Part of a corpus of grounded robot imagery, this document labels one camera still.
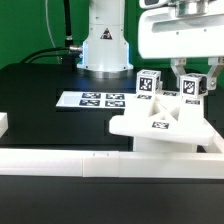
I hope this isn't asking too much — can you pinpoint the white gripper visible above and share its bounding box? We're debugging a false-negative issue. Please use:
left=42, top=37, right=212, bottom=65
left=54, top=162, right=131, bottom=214
left=138, top=0, right=224, bottom=90

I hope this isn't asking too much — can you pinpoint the white chair back frame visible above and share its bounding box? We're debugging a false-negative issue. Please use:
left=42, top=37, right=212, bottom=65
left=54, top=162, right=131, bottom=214
left=109, top=93, right=215, bottom=146

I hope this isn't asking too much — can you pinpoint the black cable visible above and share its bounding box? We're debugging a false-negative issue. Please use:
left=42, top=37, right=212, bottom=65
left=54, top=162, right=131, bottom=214
left=19, top=45, right=84, bottom=64

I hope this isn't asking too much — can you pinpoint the white U-shaped obstacle fence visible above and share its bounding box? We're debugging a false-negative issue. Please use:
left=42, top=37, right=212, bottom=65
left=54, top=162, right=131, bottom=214
left=0, top=135, right=224, bottom=179

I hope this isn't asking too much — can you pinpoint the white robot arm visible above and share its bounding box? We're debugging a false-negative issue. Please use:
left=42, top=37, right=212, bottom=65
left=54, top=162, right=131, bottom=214
left=78, top=0, right=224, bottom=90

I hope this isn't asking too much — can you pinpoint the black hose upright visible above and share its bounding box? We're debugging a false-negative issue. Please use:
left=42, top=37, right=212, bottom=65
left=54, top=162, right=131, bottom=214
left=63, top=0, right=73, bottom=47

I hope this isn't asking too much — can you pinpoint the thin grey cable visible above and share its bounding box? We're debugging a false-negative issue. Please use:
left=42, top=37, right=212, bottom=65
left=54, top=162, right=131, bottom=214
left=45, top=0, right=63, bottom=65

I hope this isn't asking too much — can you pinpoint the white sheet with markers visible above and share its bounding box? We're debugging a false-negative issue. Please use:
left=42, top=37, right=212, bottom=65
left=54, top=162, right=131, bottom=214
left=56, top=91, right=134, bottom=109

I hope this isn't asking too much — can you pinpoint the white block left edge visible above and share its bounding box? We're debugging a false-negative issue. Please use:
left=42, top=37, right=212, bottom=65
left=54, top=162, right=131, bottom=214
left=0, top=112, right=8, bottom=138

